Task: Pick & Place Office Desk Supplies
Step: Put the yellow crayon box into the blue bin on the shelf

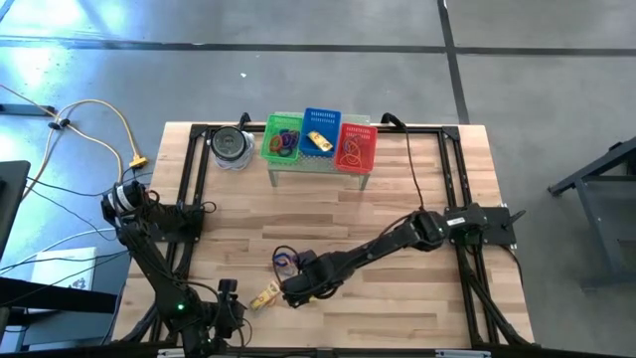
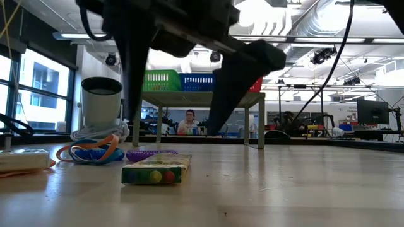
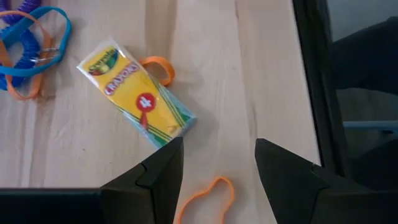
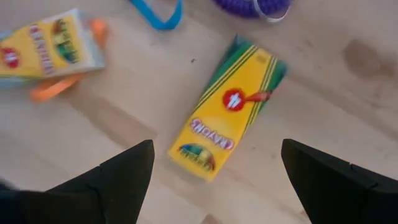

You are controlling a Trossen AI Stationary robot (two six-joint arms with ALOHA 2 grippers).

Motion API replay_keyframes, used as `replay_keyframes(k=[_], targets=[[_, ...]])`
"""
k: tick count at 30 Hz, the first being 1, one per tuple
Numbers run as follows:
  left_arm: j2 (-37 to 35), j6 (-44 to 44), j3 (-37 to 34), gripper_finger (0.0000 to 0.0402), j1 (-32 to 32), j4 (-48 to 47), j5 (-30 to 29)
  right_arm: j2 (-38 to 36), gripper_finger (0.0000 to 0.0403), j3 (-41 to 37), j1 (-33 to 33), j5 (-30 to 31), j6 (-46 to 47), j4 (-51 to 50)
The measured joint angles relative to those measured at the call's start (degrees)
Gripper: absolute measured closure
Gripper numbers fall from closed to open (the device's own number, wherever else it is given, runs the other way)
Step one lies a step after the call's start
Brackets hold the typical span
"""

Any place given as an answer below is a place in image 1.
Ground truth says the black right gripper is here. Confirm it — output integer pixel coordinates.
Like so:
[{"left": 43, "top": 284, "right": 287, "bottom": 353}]
[{"left": 280, "top": 250, "right": 349, "bottom": 308}]

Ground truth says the grey-green perforated riser shelf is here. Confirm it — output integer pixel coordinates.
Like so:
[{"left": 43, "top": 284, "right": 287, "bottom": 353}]
[{"left": 266, "top": 110, "right": 373, "bottom": 192}]

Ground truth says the white cylinder device dark top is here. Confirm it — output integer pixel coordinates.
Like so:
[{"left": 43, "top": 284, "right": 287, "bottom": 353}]
[{"left": 210, "top": 124, "right": 248, "bottom": 163}]

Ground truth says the red plastic basket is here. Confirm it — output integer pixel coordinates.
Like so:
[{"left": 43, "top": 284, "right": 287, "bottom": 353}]
[{"left": 334, "top": 122, "right": 379, "bottom": 175}]

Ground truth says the green plastic basket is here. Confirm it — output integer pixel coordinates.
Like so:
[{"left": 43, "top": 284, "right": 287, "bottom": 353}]
[{"left": 259, "top": 113, "right": 305, "bottom": 165}]

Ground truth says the white box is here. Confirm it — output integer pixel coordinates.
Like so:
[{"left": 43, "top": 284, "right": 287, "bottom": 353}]
[{"left": 30, "top": 247, "right": 98, "bottom": 292}]

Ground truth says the black low furniture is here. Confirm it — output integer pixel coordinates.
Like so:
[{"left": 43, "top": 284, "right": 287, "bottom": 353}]
[{"left": 0, "top": 275, "right": 119, "bottom": 358}]

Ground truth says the blue plastic basket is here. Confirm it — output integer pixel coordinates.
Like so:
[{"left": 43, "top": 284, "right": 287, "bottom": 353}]
[{"left": 297, "top": 106, "right": 343, "bottom": 159}]

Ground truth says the black floor plate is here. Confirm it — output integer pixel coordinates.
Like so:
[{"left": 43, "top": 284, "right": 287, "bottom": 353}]
[{"left": 0, "top": 102, "right": 57, "bottom": 118}]

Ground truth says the white metal bracket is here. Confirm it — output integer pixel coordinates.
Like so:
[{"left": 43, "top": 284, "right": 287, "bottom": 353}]
[
  {"left": 157, "top": 347, "right": 215, "bottom": 358},
  {"left": 434, "top": 348, "right": 492, "bottom": 358}
]

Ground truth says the white coiled cord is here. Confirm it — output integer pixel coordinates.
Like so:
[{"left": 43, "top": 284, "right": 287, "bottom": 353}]
[{"left": 213, "top": 132, "right": 256, "bottom": 173}]

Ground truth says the thin white floor cable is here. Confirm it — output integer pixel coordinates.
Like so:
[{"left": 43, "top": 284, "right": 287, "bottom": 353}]
[{"left": 0, "top": 227, "right": 135, "bottom": 274}]

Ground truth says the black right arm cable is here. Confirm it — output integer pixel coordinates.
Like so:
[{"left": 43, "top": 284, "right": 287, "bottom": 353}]
[{"left": 381, "top": 112, "right": 428, "bottom": 210}]

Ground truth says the yellow extension cable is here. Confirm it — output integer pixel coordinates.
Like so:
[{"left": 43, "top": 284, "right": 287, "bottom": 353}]
[
  {"left": 0, "top": 83, "right": 124, "bottom": 186},
  {"left": 22, "top": 97, "right": 149, "bottom": 200}
]

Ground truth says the black aluminium table frame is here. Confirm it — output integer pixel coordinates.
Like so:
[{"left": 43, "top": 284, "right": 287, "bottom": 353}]
[{"left": 112, "top": 121, "right": 536, "bottom": 349}]

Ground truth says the thin black floor cable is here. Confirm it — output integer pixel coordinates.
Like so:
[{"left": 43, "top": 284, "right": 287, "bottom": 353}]
[{"left": 24, "top": 171, "right": 155, "bottom": 243}]

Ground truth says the grey-blue metal table frame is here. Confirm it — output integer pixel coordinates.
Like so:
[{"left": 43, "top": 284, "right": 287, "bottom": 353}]
[{"left": 548, "top": 135, "right": 636, "bottom": 292}]

